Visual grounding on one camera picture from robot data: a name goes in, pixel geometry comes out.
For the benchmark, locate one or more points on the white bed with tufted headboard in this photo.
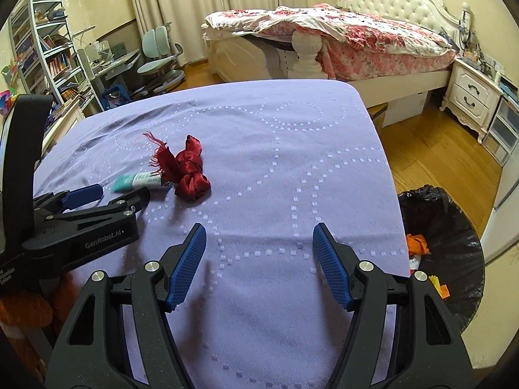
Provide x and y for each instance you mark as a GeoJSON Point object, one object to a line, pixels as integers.
{"type": "Point", "coordinates": [405, 0]}

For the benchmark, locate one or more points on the dark red satin ribbon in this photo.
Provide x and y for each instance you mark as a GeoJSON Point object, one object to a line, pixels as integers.
{"type": "Point", "coordinates": [190, 170]}

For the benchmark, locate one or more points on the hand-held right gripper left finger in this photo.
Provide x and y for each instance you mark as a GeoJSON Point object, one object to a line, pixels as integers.
{"type": "Point", "coordinates": [188, 267]}

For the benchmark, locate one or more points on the teal and white packet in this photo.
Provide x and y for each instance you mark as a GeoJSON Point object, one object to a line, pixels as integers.
{"type": "Point", "coordinates": [129, 181]}

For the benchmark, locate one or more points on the yellow foam fruit net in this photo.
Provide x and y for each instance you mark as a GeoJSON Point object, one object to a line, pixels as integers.
{"type": "Point", "coordinates": [434, 283]}

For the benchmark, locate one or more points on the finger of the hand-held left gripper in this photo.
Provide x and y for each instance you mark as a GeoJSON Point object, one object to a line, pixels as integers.
{"type": "Point", "coordinates": [133, 202]}
{"type": "Point", "coordinates": [83, 196]}

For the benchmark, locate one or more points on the white bookshelf with books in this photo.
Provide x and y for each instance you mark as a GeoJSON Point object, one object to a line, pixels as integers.
{"type": "Point", "coordinates": [48, 48]}

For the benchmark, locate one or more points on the white storage box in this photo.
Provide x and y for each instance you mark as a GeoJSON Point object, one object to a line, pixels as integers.
{"type": "Point", "coordinates": [405, 107]}

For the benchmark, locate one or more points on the translucent plastic drawer unit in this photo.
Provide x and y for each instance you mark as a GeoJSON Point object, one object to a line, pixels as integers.
{"type": "Point", "coordinates": [502, 129]}

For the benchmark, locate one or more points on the pink floral duvet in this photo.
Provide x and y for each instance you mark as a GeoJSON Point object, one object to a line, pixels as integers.
{"type": "Point", "coordinates": [365, 36]}

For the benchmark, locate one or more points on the white study desk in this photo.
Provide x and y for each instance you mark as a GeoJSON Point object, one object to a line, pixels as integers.
{"type": "Point", "coordinates": [117, 60]}

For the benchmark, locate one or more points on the light green office chair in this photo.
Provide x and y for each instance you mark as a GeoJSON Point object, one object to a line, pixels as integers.
{"type": "Point", "coordinates": [156, 40]}

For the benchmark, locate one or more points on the orange plastic bag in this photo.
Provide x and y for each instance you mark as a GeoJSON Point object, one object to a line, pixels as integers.
{"type": "Point", "coordinates": [417, 244]}

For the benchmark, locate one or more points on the purple bedspread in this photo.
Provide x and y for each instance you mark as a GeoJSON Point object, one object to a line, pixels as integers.
{"type": "Point", "coordinates": [284, 170]}

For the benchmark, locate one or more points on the person's orange fleece clothing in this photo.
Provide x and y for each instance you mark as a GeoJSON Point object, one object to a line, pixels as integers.
{"type": "Point", "coordinates": [24, 308]}

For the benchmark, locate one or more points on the trash bin with black bag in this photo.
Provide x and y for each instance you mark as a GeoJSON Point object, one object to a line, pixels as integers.
{"type": "Point", "coordinates": [454, 243]}

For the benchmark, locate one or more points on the white nightstand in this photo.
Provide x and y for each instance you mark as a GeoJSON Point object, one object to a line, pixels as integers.
{"type": "Point", "coordinates": [466, 89]}

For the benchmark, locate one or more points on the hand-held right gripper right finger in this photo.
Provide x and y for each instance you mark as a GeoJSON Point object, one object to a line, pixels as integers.
{"type": "Point", "coordinates": [330, 267]}

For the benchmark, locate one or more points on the white cabinet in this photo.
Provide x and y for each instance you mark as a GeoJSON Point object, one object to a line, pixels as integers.
{"type": "Point", "coordinates": [507, 219]}

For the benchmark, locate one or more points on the blue plastic stool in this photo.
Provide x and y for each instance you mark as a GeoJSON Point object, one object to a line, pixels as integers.
{"type": "Point", "coordinates": [115, 97]}

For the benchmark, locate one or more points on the beige curtains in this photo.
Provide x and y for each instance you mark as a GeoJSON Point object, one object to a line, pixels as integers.
{"type": "Point", "coordinates": [182, 0]}

